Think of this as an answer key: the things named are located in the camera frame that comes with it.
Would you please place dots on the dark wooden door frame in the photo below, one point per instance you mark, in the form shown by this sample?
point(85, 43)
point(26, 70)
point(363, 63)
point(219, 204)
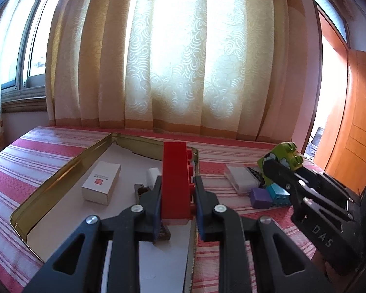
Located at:
point(318, 82)

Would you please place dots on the white card box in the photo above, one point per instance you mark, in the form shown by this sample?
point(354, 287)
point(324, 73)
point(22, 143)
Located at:
point(100, 183)

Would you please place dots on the orange wooden door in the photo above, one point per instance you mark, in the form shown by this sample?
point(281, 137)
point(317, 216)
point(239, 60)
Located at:
point(353, 113)

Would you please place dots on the purple toy brick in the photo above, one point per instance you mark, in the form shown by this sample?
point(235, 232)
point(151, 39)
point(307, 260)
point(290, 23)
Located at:
point(260, 198)

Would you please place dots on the gold tin box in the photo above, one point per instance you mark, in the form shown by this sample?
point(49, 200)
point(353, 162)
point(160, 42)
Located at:
point(48, 189)

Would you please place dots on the white charger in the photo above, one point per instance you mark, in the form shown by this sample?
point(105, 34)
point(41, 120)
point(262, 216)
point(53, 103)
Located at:
point(153, 177)

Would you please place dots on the white plastic box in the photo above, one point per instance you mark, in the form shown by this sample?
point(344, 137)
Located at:
point(239, 178)

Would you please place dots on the teal toy brick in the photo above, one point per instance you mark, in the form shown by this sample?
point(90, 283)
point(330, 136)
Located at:
point(279, 193)

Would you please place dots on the red striped tablecloth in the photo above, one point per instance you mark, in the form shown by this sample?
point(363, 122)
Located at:
point(33, 152)

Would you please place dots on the wide cream patterned curtain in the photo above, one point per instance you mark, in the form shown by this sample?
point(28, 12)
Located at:
point(170, 67)

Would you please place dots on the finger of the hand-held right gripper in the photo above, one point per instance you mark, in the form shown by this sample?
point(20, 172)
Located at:
point(323, 180)
point(280, 174)

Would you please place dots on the frosted transom window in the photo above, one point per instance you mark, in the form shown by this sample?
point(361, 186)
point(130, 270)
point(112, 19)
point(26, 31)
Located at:
point(326, 6)

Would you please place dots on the dark chair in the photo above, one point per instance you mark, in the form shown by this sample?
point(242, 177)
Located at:
point(316, 137)

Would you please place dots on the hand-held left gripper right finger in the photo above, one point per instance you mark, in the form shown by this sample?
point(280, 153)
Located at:
point(201, 216)

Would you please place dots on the wooden window sill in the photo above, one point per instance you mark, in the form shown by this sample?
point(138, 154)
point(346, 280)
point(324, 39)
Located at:
point(24, 103)

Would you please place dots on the green toy brick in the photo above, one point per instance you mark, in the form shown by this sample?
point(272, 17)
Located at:
point(285, 160)

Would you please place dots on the red toy brick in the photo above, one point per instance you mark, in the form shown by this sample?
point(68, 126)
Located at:
point(175, 183)

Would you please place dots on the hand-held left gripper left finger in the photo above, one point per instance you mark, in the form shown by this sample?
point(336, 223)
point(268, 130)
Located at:
point(151, 207)

